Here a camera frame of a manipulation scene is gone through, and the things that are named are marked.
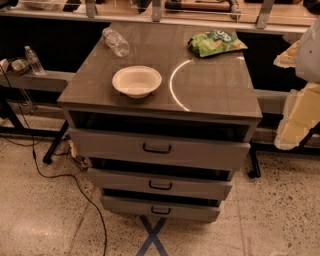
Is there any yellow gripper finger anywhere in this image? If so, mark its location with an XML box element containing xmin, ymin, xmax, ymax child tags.
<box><xmin>273</xmin><ymin>41</ymin><xmax>299</xmax><ymax>68</ymax></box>
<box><xmin>274</xmin><ymin>83</ymin><xmax>320</xmax><ymax>150</ymax></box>

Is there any green rice chip bag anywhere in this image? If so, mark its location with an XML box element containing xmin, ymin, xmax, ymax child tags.
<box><xmin>188</xmin><ymin>30</ymin><xmax>247</xmax><ymax>58</ymax></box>

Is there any white paper bowl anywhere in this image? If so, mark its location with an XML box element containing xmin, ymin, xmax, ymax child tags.
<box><xmin>112</xmin><ymin>66</ymin><xmax>162</xmax><ymax>99</ymax></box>

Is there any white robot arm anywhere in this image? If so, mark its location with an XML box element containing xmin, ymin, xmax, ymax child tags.
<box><xmin>273</xmin><ymin>17</ymin><xmax>320</xmax><ymax>150</ymax></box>

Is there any grey drawer cabinet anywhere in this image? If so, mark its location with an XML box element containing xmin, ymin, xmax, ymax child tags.
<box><xmin>58</xmin><ymin>22</ymin><xmax>262</xmax><ymax>208</ymax></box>

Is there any clear plastic bottle lying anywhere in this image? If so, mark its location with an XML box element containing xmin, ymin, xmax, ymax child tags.
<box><xmin>102</xmin><ymin>27</ymin><xmax>130</xmax><ymax>57</ymax></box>

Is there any middle grey drawer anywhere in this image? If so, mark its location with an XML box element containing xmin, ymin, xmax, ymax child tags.
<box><xmin>87</xmin><ymin>168</ymin><xmax>232</xmax><ymax>201</ymax></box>

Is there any grey drawer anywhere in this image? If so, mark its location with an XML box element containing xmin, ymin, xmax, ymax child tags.
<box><xmin>101</xmin><ymin>196</ymin><xmax>220</xmax><ymax>222</ymax></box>
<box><xmin>69</xmin><ymin>128</ymin><xmax>250</xmax><ymax>170</ymax></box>
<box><xmin>87</xmin><ymin>168</ymin><xmax>232</xmax><ymax>201</ymax></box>

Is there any bottom grey drawer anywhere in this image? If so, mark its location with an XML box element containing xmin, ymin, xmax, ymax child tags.
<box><xmin>101</xmin><ymin>196</ymin><xmax>220</xmax><ymax>222</ymax></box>

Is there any top grey drawer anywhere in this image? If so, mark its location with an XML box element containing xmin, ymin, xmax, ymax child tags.
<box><xmin>69</xmin><ymin>128</ymin><xmax>250</xmax><ymax>170</ymax></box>

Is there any power strip on floor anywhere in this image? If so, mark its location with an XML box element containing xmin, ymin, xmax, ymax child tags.
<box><xmin>67</xmin><ymin>140</ymin><xmax>88</xmax><ymax>171</ymax></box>

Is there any grey side bench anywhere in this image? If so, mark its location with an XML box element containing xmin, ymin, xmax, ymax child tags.
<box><xmin>0</xmin><ymin>70</ymin><xmax>74</xmax><ymax>92</ymax></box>

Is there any upright clear water bottle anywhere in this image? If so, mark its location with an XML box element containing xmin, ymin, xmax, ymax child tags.
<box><xmin>25</xmin><ymin>46</ymin><xmax>44</xmax><ymax>75</ymax></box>

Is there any rear metal shelf rail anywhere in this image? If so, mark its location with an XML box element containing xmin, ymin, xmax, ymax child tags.
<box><xmin>0</xmin><ymin>0</ymin><xmax>317</xmax><ymax>33</ymax></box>

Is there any black floor cable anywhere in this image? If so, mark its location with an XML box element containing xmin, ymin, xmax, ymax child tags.
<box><xmin>0</xmin><ymin>64</ymin><xmax>108</xmax><ymax>256</ymax></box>

